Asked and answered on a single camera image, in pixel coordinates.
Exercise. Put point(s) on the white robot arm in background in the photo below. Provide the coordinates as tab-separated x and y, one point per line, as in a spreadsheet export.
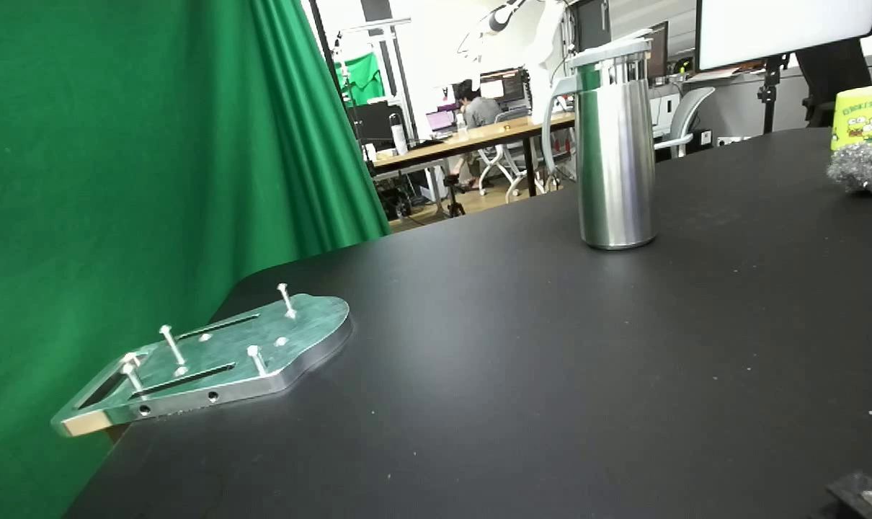
530	36

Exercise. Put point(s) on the long wooden table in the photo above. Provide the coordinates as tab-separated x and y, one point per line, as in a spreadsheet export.
472	140

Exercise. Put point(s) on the white office chair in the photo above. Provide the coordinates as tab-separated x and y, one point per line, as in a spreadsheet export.
508	155

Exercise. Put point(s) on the white bottle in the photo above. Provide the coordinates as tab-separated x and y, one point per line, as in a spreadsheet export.
399	135

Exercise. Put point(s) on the laptop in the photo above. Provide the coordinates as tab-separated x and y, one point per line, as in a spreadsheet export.
440	121

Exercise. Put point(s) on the person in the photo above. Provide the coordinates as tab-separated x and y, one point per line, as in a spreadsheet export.
479	115

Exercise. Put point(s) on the green cloth on rack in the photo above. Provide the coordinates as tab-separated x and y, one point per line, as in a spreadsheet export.
362	78

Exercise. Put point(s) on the aluminium plate with bolts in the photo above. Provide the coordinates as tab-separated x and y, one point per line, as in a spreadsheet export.
248	353

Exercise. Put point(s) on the grey office chair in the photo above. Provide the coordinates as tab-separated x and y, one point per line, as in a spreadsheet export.
688	115

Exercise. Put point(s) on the green curtain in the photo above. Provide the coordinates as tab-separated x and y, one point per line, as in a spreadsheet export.
133	180

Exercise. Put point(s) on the white light panel on stand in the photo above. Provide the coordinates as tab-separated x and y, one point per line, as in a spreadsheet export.
782	29

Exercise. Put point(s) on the black office chair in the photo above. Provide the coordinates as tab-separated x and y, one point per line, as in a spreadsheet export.
832	76

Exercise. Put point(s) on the silver steel wool scrubber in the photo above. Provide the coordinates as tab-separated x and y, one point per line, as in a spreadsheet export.
865	169

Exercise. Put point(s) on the yellow-green printed cup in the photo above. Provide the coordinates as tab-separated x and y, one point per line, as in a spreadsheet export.
867	119

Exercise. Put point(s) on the black clamp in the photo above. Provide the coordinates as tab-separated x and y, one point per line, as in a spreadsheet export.
865	496

